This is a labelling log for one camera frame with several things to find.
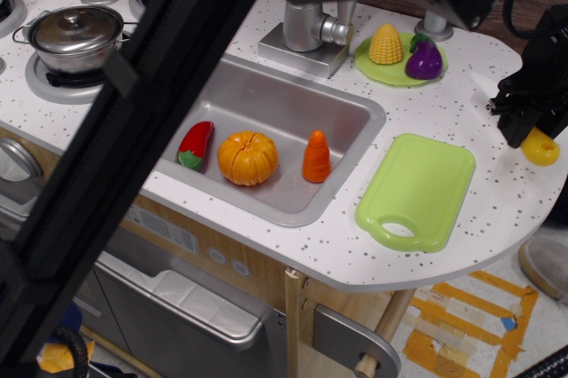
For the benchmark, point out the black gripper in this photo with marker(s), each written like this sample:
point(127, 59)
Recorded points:
point(538, 85)

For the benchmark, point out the yellow handled toy knife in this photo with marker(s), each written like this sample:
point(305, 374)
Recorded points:
point(538, 148)

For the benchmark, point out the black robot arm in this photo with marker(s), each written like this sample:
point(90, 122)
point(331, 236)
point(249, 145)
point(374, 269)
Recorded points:
point(150, 86)

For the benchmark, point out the green cutting board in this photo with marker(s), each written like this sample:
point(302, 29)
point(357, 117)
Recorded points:
point(415, 196)

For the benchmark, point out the purple toy eggplant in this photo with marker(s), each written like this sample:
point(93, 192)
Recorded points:
point(425, 62)

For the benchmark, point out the grey slipper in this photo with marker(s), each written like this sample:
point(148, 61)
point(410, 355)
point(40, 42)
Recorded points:
point(544, 262)

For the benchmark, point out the silver support pole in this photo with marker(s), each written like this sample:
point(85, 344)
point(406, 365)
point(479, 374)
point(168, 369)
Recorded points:
point(435, 27)

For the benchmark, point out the green plate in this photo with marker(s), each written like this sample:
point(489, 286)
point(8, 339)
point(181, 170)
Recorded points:
point(393, 74)

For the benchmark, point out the yellow toy corn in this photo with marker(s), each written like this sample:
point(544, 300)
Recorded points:
point(386, 46)

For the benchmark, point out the orange toy carrot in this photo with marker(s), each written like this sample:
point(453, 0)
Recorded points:
point(317, 164)

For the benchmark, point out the silver toy faucet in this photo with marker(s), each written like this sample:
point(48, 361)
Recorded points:
point(310, 40)

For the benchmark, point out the silver sink basin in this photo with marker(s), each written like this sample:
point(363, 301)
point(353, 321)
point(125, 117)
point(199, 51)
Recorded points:
point(242, 95)

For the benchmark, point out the orange toy pumpkin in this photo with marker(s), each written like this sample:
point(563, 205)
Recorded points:
point(247, 158)

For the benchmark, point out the red toy chili pepper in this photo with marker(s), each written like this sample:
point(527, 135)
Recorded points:
point(193, 147)

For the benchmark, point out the grey dishwasher door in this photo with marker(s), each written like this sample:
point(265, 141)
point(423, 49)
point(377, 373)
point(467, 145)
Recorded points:
point(182, 323)

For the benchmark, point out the front stove burner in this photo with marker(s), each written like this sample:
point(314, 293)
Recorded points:
point(62, 88)

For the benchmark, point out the steel pot with lid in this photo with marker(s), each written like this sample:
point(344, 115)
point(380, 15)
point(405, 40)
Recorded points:
point(75, 39)

